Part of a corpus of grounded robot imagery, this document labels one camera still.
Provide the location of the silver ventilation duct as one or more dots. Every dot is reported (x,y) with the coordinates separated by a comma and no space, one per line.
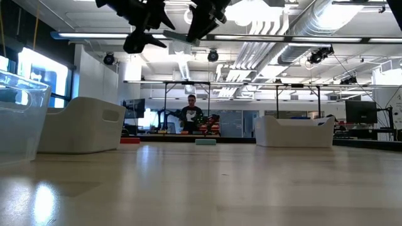
(314,19)

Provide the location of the black ceiling-mounted device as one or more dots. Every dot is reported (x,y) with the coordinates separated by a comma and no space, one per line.
(320,55)

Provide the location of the black background robot arm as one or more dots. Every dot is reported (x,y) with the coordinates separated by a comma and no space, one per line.
(166,116)

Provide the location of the person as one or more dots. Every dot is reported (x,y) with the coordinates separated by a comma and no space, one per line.
(191,114)

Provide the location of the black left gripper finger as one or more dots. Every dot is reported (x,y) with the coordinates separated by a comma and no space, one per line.
(138,42)
(163,22)

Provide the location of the teal rectangular block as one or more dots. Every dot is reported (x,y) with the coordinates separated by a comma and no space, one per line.
(177,37)
(205,142)

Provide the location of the long ceiling light strip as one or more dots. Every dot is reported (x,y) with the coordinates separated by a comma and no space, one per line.
(94,35)

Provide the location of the black hanging camera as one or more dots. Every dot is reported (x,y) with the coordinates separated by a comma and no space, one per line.
(109,59)
(213,56)

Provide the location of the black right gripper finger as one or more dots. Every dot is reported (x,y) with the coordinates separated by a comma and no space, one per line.
(211,25)
(196,25)

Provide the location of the black computer monitor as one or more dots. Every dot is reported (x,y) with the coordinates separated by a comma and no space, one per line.
(361,111)
(135,108)

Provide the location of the clear plastic bin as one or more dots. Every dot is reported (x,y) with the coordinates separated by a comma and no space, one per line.
(19,132)

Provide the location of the grey translucent plastic bin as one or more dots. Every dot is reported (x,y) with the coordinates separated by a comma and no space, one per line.
(78,132)

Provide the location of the red rectangular block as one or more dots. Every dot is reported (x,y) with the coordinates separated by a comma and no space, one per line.
(129,140)

